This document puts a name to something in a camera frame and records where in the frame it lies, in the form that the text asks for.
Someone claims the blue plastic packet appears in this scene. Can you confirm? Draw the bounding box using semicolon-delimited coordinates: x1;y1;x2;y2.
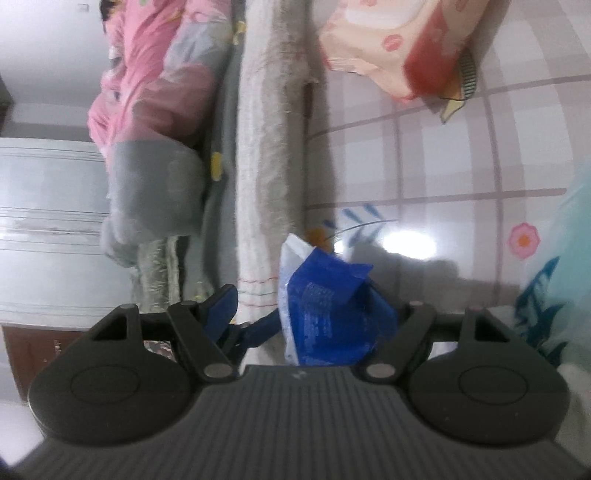
277;233;398;367

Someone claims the pink wet wipes pack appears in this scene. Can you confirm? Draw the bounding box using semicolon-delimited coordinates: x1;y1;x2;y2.
318;0;490;102

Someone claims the grey quilt with yellow prints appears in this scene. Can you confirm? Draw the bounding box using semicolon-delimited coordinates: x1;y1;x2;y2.
180;23;250;301

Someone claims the green patterned pillow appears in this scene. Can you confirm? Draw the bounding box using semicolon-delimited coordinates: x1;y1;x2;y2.
134;235;181;315

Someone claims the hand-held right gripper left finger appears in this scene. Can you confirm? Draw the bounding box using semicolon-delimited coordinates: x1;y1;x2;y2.
90;284;241;381

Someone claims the white fuzzy blanket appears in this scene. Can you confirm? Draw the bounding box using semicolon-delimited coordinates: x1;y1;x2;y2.
233;0;333;365

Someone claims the checked printed bed sheet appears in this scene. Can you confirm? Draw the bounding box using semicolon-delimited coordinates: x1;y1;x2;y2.
300;0;591;370

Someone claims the grey plush cushion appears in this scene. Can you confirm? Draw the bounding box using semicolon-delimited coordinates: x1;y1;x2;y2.
99;138;206;268

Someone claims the brown wooden cabinet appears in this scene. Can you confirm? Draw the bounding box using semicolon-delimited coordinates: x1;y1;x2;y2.
0;323;88;402

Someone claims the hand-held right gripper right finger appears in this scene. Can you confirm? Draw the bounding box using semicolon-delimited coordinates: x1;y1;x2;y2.
355;300;511;381

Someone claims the white wardrobe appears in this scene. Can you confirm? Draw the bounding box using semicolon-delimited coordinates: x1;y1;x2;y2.
0;136;134;319

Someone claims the pink printed duvet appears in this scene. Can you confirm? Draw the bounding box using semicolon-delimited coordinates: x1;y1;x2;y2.
88;0;232;158

